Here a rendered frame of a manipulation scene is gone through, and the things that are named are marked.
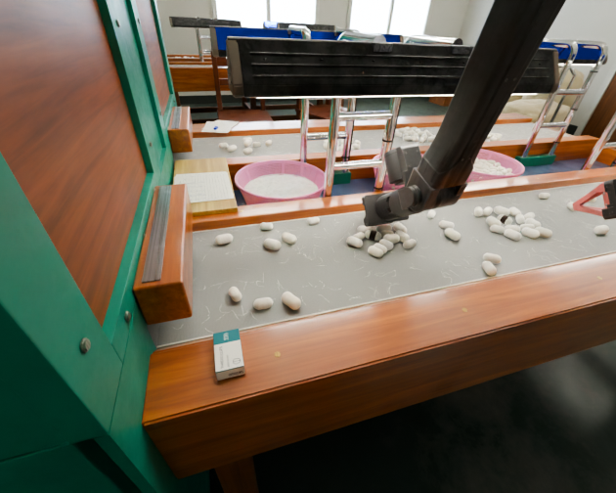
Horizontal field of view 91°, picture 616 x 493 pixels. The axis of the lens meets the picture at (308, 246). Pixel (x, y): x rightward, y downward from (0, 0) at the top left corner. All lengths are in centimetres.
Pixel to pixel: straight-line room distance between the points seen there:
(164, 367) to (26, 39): 36
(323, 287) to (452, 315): 22
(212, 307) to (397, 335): 30
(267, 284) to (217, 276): 10
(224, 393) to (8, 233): 28
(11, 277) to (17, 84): 16
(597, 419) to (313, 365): 137
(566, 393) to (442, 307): 116
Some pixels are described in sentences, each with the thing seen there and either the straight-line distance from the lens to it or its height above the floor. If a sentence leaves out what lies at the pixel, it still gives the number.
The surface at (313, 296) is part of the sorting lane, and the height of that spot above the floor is 74.
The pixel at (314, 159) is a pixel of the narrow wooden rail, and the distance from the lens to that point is 106.
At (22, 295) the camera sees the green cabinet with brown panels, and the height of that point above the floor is 100.
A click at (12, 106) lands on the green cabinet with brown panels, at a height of 108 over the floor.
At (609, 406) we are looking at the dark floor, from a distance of 175.
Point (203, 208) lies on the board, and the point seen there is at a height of 78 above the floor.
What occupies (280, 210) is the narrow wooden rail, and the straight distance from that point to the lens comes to 74.
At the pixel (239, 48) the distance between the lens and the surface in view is 51.
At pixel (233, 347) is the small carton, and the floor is 79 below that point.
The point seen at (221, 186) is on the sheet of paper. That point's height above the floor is 78.
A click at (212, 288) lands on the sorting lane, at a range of 58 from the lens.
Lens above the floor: 113
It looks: 37 degrees down
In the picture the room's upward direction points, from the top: 3 degrees clockwise
